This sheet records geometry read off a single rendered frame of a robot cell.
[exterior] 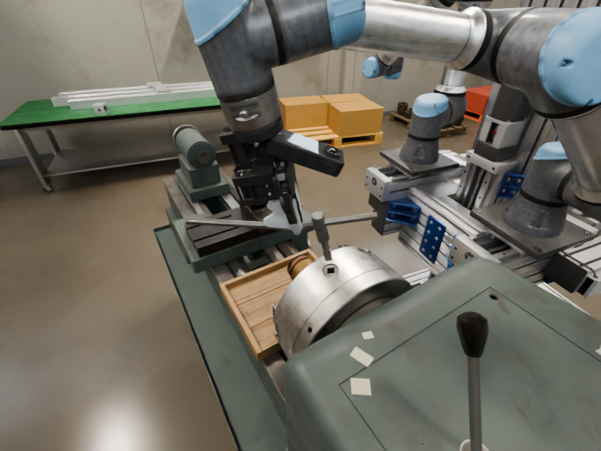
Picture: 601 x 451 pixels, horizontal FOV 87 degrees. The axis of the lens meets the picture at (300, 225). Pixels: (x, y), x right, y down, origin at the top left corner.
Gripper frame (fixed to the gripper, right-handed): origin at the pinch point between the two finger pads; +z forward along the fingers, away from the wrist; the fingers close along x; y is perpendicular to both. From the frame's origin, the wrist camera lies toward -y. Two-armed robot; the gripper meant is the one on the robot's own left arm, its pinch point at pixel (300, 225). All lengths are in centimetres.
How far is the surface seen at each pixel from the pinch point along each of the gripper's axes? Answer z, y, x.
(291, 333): 20.3, 5.6, 9.5
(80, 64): 22, 282, -342
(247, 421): 76, 33, 10
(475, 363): 0.5, -20.6, 25.0
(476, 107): 233, -232, -491
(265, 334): 45.0, 20.0, -4.0
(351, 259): 14.3, -7.8, -3.3
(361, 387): 8.5, -7.8, 24.4
